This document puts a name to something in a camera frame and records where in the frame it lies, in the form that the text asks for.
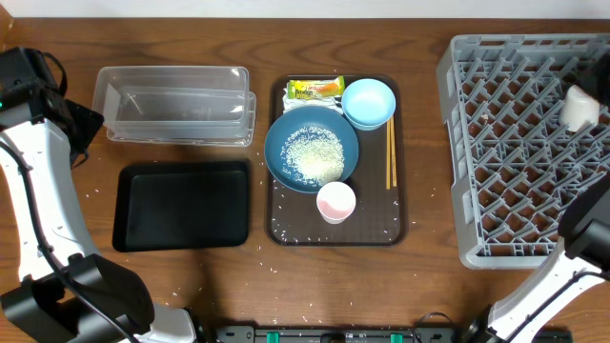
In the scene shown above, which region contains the pile of white rice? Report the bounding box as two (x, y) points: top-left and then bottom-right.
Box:
(280, 126), (345, 187)

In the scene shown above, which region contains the dark brown serving tray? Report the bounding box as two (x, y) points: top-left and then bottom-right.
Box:
(265, 73), (409, 248)

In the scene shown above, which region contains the pink cup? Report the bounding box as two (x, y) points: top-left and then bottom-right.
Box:
(315, 182), (356, 225)

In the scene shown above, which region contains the cream white cup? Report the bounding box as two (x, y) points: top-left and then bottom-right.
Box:
(559, 85), (600, 132)

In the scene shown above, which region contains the dark blue plate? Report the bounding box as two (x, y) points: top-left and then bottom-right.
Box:
(264, 106), (359, 193)

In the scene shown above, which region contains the grey dishwasher rack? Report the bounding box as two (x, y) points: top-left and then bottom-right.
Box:
(437, 33), (609, 270)

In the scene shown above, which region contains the clear plastic bin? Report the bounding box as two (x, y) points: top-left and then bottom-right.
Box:
(92, 66), (256, 147)

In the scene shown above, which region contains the wooden chopstick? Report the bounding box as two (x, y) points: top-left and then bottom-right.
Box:
(390, 116), (397, 188)
(385, 120), (392, 190)

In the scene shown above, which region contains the light blue bowl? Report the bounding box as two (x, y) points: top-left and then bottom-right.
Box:
(341, 78), (397, 131)

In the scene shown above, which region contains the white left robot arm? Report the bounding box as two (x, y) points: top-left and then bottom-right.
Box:
(1, 47), (196, 342)

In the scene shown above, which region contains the yellow green snack wrapper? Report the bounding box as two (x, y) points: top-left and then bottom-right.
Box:
(287, 76), (345, 100)

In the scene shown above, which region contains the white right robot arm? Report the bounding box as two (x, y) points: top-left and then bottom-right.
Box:
(447, 54), (609, 342)

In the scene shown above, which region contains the white crumpled napkin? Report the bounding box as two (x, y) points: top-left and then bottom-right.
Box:
(282, 83), (343, 114)

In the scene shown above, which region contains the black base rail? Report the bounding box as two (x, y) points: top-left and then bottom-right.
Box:
(211, 326), (458, 343)

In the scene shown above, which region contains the black rectangular tray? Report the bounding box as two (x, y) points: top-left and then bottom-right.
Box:
(112, 160), (250, 252)

